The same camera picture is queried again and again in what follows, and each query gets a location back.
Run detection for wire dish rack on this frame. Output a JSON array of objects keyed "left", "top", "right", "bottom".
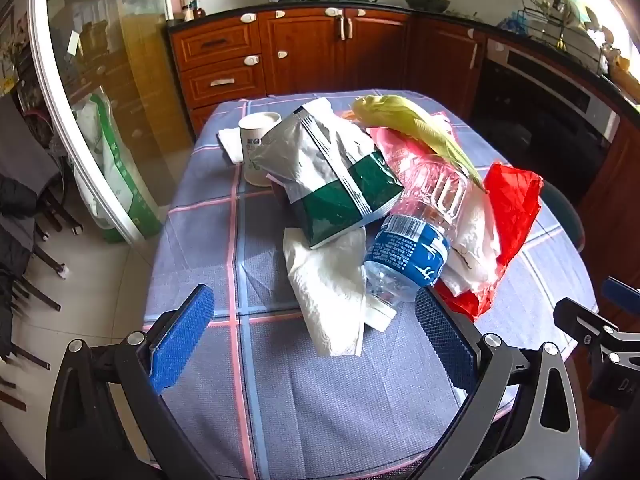
[{"left": 517, "top": 0, "right": 609, "bottom": 76}]

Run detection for dark wok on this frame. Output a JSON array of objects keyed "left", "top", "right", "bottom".
[{"left": 402, "top": 0, "right": 451, "bottom": 13}]

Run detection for red plastic bag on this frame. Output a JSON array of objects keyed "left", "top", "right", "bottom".
[{"left": 434, "top": 162, "right": 544, "bottom": 320}]

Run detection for built-in black oven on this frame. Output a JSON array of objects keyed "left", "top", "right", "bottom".
[{"left": 472, "top": 37, "right": 621, "bottom": 206}]

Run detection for silver green snack bag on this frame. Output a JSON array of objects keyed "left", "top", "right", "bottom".
[{"left": 248, "top": 99, "right": 405, "bottom": 250}]

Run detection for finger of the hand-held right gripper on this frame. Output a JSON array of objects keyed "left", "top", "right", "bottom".
[
  {"left": 601, "top": 276, "right": 640, "bottom": 311},
  {"left": 553, "top": 297, "right": 633, "bottom": 356}
]

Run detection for clear bottle with blue label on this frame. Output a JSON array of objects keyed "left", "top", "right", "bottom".
[{"left": 363, "top": 157, "right": 473, "bottom": 306}]

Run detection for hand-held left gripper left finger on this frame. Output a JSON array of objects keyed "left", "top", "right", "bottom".
[{"left": 45, "top": 284, "right": 216, "bottom": 480}]

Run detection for dark green stool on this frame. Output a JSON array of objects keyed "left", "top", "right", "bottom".
[{"left": 539, "top": 180, "right": 586, "bottom": 253}]

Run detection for green white sack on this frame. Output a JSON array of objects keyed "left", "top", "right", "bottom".
[{"left": 71, "top": 92, "right": 164, "bottom": 244}]

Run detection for wooden kitchen cabinet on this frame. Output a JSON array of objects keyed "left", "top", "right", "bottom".
[{"left": 167, "top": 2, "right": 488, "bottom": 136}]

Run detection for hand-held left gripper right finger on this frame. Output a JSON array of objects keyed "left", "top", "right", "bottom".
[{"left": 400, "top": 286, "right": 593, "bottom": 480}]

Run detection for white paper cup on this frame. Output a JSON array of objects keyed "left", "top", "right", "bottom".
[{"left": 238, "top": 111, "right": 284, "bottom": 187}]

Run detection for crumpled white paper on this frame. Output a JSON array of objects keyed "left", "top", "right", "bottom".
[{"left": 440, "top": 185, "right": 502, "bottom": 296}]

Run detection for pink plastic bag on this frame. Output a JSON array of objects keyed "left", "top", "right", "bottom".
[{"left": 367, "top": 127, "right": 451, "bottom": 181}]

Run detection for white folded napkin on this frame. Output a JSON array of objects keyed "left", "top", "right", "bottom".
[{"left": 216, "top": 127, "right": 246, "bottom": 165}]

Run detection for glass sliding door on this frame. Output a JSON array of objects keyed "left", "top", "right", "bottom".
[{"left": 27, "top": 0, "right": 197, "bottom": 247}]

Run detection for dark wooden chairs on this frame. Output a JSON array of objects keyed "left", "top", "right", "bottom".
[{"left": 0, "top": 160, "right": 83, "bottom": 411}]

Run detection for wooden cabinet drawer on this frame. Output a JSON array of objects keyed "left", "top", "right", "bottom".
[
  {"left": 172, "top": 22, "right": 262, "bottom": 72},
  {"left": 179, "top": 62, "right": 267, "bottom": 109}
]

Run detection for white paper towel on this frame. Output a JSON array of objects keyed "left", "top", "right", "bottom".
[{"left": 283, "top": 226, "right": 397, "bottom": 357}]

